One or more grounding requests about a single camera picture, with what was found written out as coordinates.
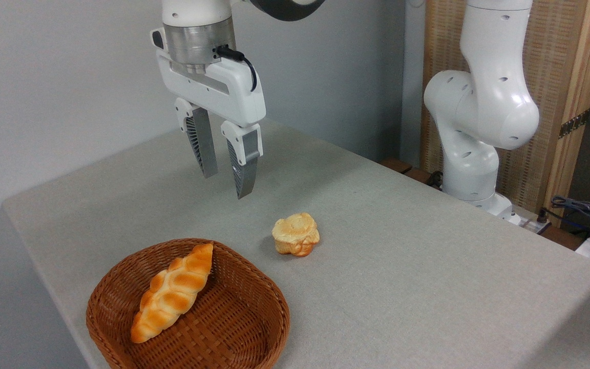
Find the small bear-shaped bread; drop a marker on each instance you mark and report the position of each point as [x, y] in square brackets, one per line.
[295, 233]

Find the dark metal screen hinge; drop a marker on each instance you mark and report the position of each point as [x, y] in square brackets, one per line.
[574, 124]

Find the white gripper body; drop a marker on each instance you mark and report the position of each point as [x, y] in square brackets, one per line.
[223, 84]

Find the long braided bread loaf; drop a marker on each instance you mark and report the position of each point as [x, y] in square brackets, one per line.
[172, 294]

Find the brown wicker basket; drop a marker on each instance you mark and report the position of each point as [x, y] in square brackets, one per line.
[233, 318]

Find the wooden woven folding screen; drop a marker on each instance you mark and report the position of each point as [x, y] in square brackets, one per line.
[556, 51]

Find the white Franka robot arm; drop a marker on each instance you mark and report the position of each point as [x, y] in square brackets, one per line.
[484, 102]

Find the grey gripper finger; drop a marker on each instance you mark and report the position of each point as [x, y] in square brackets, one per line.
[204, 143]
[244, 164]

